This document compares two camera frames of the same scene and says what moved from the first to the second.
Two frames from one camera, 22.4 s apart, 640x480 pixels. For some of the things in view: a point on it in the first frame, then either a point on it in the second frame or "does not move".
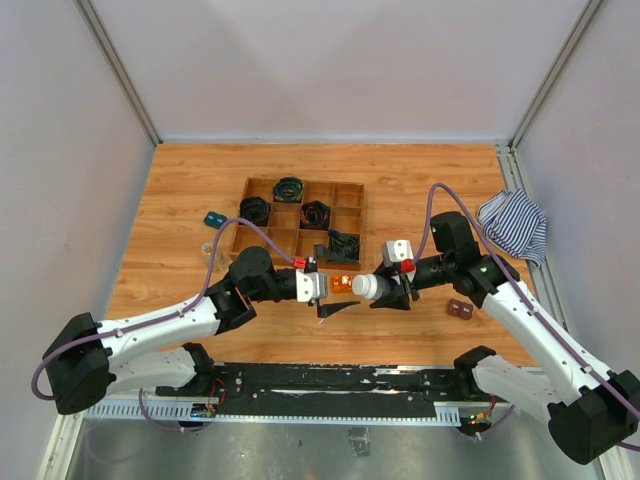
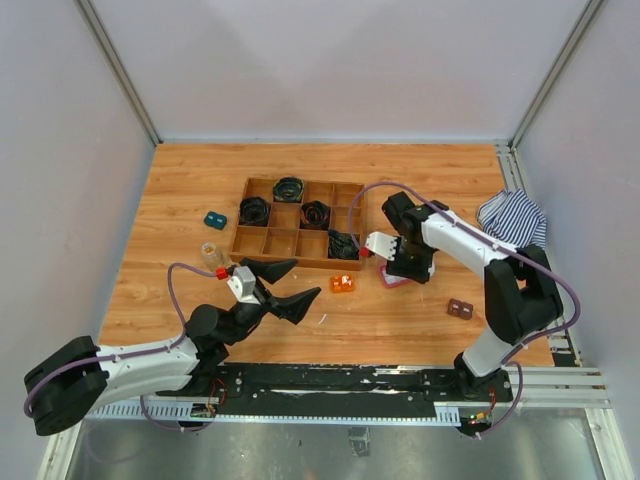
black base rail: (395, 390) does not move
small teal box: (214, 219) does not move
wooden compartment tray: (330, 217) does not move
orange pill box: (341, 283) does not move
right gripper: (400, 299) to (418, 271)
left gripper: (322, 254) to (292, 307)
